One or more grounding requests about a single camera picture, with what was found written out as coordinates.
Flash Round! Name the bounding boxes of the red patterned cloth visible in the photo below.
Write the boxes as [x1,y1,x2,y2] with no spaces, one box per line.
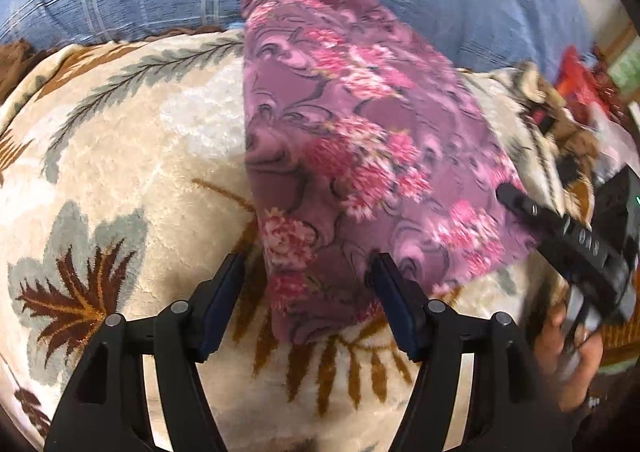
[555,46,627,125]

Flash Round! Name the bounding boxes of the person's right hand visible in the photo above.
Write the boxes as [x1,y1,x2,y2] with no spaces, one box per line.
[534,305,603,413]

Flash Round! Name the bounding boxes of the cream leaf-pattern fleece blanket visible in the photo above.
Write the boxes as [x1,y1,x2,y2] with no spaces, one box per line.
[1,30,593,451]

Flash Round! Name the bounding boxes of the pink floral small garment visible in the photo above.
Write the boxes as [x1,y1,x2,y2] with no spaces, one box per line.
[241,0,533,344]

